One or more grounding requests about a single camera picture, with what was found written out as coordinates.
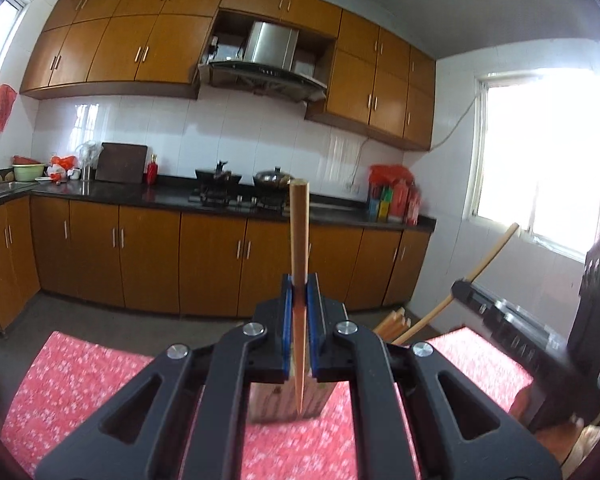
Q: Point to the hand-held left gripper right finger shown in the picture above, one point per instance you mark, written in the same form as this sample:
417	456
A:
313	320

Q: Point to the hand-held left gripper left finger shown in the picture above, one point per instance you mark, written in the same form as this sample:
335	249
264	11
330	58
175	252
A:
286	310

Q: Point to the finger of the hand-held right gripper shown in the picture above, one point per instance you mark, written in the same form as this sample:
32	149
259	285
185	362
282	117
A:
510	330

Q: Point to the wooden chopstick holder box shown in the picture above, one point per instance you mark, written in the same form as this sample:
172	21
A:
270	402

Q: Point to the colourful seasoning boxes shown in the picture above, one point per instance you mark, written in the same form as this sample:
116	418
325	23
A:
381	207

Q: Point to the black gas stove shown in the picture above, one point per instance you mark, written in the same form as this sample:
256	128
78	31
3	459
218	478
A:
215	199

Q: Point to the brown lower kitchen cabinets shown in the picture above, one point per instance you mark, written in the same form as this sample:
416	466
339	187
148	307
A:
145	260

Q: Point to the brown kitchen cabinets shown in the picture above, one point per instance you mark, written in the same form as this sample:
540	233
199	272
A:
120	50
145	260

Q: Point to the bright kitchen window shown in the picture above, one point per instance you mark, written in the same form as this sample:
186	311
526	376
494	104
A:
540	160

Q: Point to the red plastic bag on packages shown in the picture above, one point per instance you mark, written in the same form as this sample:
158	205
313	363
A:
390	175

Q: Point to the small red bottle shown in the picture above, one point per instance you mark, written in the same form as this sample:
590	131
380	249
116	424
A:
153	172

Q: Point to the black kitchen countertop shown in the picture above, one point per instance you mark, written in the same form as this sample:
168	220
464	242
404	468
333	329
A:
130	192

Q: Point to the red floral tablecloth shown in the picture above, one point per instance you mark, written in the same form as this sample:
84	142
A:
80	385

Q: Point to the dark wooden cutting board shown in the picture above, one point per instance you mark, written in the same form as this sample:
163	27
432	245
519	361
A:
122	162

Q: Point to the clear plastic bag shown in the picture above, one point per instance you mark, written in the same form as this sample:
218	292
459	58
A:
89	152

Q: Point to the steel range hood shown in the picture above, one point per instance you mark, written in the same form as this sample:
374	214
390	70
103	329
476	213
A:
270	45

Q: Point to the red plastic bag on counter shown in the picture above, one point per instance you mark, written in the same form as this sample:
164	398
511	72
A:
62	165

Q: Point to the green plastic basin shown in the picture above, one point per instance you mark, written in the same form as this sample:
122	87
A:
27	173

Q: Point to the red plastic basin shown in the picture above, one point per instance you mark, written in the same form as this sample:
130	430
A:
26	160

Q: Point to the steel kitchen sink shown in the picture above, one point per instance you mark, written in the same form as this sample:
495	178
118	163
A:
2	191

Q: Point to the brown upper kitchen cabinets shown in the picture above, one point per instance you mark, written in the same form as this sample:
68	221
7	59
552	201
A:
120	50

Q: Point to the hanging red plastic bag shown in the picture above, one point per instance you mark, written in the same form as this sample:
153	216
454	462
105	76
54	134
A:
3	107

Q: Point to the narrow side window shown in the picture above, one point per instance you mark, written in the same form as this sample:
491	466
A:
2	50

